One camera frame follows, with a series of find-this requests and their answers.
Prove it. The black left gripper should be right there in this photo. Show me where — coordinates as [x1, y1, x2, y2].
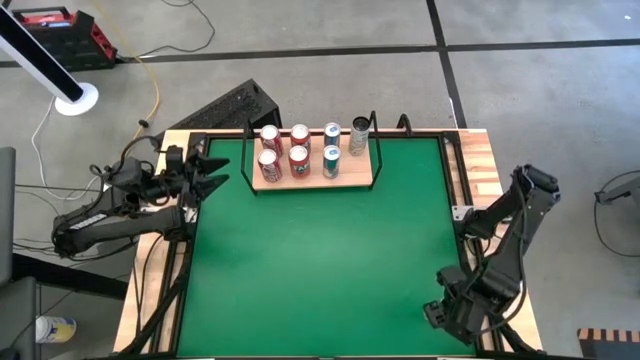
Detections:
[177, 148, 232, 209]

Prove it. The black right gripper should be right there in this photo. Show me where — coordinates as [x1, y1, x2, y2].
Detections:
[422, 292, 484, 346]

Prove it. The red Coca-Cola Star Wars can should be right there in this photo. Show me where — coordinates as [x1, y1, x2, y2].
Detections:
[256, 148, 284, 184]

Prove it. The red Fanta can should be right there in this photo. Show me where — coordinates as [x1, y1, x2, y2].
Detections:
[288, 144, 312, 180]
[289, 123, 313, 154]

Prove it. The blue Red Bull can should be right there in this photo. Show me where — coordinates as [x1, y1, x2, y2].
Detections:
[322, 121, 343, 149]
[321, 144, 343, 180]

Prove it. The white Celsius can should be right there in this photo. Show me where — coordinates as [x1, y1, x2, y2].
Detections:
[348, 115, 372, 158]

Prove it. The black perforated computer case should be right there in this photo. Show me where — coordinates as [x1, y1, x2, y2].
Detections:
[167, 78, 282, 137]

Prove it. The white pole stand round base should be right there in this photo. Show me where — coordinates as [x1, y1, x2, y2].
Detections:
[0, 4, 100, 118]

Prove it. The orange black striped object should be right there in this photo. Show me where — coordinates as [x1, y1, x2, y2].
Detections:
[577, 327, 640, 360]

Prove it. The red black equipment case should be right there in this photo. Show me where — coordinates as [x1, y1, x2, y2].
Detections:
[12, 5, 119, 72]

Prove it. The grey stand leg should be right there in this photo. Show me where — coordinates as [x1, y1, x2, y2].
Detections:
[594, 174, 640, 206]

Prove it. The white yellow can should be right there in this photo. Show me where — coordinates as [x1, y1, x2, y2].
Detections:
[34, 315, 78, 344]

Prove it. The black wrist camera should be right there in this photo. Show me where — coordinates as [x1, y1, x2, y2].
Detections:
[165, 144, 184, 174]

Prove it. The black frame strut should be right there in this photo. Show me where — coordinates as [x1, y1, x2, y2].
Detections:
[119, 239, 196, 356]
[499, 324, 544, 356]

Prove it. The yellow cable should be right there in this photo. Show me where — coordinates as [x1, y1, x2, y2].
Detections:
[92, 0, 161, 141]

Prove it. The wooden shelf with black frame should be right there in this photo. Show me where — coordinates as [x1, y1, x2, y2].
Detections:
[240, 110, 385, 193]

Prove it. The black floor cable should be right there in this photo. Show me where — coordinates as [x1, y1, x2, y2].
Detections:
[593, 169, 640, 260]
[115, 0, 217, 62]

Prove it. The white floor cable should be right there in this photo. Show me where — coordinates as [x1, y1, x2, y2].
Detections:
[30, 94, 101, 202]

